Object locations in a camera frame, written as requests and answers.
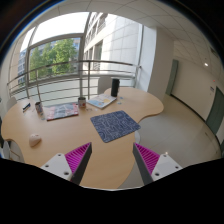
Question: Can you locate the light open book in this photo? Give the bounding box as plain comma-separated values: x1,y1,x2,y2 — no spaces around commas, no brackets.
87,94,116,109

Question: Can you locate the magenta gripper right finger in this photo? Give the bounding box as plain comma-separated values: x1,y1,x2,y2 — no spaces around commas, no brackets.
133,143,182,185

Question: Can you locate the small blue box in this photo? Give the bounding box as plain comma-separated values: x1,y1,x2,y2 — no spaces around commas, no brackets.
23,103,31,112

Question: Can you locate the white computer mouse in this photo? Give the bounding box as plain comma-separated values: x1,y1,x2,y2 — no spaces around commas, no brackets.
29,134,41,147

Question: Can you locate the metal balcony railing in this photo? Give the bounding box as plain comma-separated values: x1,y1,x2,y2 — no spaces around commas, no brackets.
7,60,140,103

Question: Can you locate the red blue magazine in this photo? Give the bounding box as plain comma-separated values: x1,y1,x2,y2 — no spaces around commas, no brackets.
46,103,79,121

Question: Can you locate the green door far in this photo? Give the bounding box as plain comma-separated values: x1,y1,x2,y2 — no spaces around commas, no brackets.
166,59,179,95

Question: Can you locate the black tall bottle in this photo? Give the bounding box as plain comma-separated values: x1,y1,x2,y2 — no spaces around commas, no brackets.
111,79,120,97

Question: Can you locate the blue patterned mouse pad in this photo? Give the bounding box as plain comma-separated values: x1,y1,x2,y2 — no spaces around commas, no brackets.
90,110,140,143

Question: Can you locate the green door right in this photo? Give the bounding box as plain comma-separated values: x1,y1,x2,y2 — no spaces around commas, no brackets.
206,88,224,134

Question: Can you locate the green door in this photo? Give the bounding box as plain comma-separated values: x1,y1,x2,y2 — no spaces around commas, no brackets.
166,59,179,95
206,88,224,134

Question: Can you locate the dark pen cup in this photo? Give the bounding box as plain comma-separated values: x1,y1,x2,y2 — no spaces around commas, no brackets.
35,102,43,115

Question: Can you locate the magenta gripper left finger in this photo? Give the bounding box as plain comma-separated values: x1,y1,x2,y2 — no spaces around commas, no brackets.
42,143,92,185

